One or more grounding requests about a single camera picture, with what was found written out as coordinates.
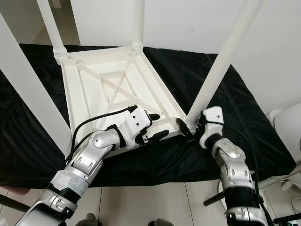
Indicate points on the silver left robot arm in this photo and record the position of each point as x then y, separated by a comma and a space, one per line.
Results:
89, 157

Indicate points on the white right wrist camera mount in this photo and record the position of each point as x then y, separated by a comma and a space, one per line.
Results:
214, 115

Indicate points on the black cloth table cover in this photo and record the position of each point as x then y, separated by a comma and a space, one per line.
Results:
249, 141

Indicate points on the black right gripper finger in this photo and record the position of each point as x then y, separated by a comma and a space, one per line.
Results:
183, 127

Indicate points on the white plastic table top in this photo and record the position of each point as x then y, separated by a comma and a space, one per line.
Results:
113, 75

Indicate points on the black metal table leg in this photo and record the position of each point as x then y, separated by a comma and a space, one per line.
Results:
14, 203
212, 198

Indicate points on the grey left robot foot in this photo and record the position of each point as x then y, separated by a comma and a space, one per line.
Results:
90, 221

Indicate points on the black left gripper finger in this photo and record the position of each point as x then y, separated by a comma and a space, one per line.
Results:
154, 116
157, 135

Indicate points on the grey right robot foot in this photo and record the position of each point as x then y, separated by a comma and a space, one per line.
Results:
162, 223

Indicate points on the black stand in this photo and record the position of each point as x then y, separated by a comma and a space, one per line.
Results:
287, 219

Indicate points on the grey robot foot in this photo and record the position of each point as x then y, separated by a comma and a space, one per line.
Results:
90, 221
162, 223

